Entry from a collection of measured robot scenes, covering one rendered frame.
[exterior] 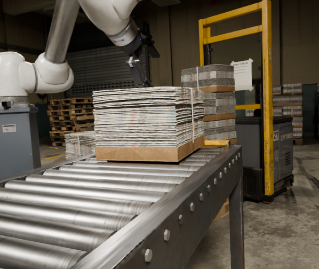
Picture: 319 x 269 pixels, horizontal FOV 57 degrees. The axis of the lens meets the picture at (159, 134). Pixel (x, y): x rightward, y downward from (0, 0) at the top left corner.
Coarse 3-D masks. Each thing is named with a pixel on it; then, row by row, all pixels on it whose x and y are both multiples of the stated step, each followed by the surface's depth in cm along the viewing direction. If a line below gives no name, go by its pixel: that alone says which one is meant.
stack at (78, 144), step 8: (208, 128) 233; (72, 136) 179; (80, 136) 172; (88, 136) 165; (208, 136) 233; (216, 136) 241; (72, 144) 180; (80, 144) 173; (88, 144) 166; (72, 152) 181; (80, 152) 174; (88, 152) 167; (216, 216) 244
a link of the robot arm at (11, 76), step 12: (0, 60) 138; (12, 60) 140; (24, 60) 146; (0, 72) 138; (12, 72) 139; (24, 72) 143; (0, 84) 138; (12, 84) 140; (24, 84) 143; (0, 96) 139; (12, 96) 141
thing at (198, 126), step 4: (196, 92) 110; (200, 92) 114; (196, 96) 109; (200, 96) 114; (196, 100) 114; (200, 100) 116; (196, 104) 110; (200, 104) 115; (196, 108) 109; (200, 108) 115; (196, 112) 109; (200, 112) 115; (196, 116) 109; (200, 116) 114; (196, 120) 111; (200, 120) 119; (196, 124) 110; (200, 124) 116; (196, 128) 111; (200, 128) 117; (196, 132) 110; (200, 132) 117; (196, 136) 110
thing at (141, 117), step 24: (120, 96) 92; (144, 96) 88; (168, 96) 86; (120, 120) 93; (144, 120) 90; (168, 120) 87; (96, 144) 97; (120, 144) 94; (144, 144) 91; (168, 144) 88
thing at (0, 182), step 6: (84, 156) 110; (90, 156) 109; (60, 162) 100; (66, 162) 99; (72, 162) 100; (42, 168) 91; (48, 168) 91; (54, 168) 92; (18, 174) 84; (24, 174) 84; (30, 174) 84; (36, 174) 86; (42, 174) 88; (0, 180) 77; (6, 180) 77; (24, 180) 82; (0, 186) 75
